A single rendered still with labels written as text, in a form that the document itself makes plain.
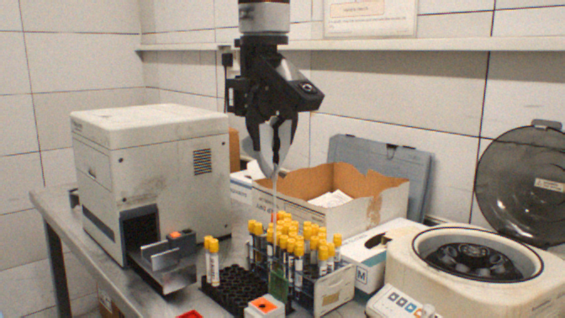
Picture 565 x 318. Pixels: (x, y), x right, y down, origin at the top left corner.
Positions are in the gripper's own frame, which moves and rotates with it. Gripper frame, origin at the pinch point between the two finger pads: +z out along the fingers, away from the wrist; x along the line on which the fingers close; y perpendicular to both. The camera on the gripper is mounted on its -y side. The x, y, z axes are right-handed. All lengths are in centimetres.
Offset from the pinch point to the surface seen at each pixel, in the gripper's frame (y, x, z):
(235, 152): 68, -41, 16
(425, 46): 4, -47, -19
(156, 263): 21.5, 10.6, 20.7
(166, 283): 16.0, 11.4, 22.2
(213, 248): 11.8, 4.2, 16.0
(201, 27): 105, -52, -27
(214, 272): 11.8, 4.0, 20.8
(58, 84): 164, -12, -3
